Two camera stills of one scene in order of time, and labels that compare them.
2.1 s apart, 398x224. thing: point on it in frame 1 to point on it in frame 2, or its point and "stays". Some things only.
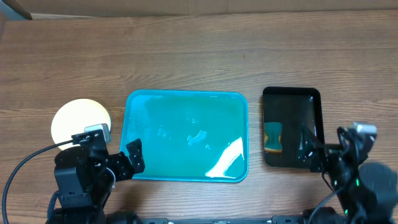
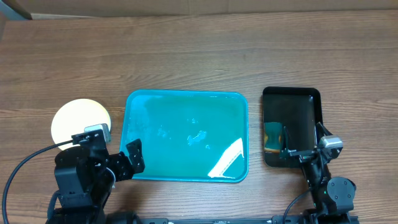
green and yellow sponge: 273,137 stays
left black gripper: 126,171 stays
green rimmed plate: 73,116 stays
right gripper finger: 308,141 to 285,150
